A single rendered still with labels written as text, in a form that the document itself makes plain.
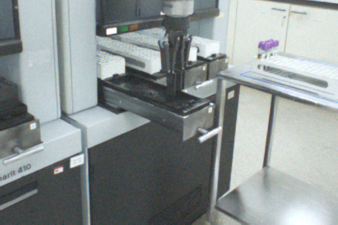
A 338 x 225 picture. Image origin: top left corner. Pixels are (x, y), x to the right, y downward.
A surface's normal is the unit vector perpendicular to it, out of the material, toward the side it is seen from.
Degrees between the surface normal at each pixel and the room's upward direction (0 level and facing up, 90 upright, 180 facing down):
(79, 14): 90
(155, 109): 90
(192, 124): 90
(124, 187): 90
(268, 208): 0
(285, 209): 0
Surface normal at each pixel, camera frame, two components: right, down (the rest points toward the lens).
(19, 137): 0.75, 0.22
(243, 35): -0.67, 0.20
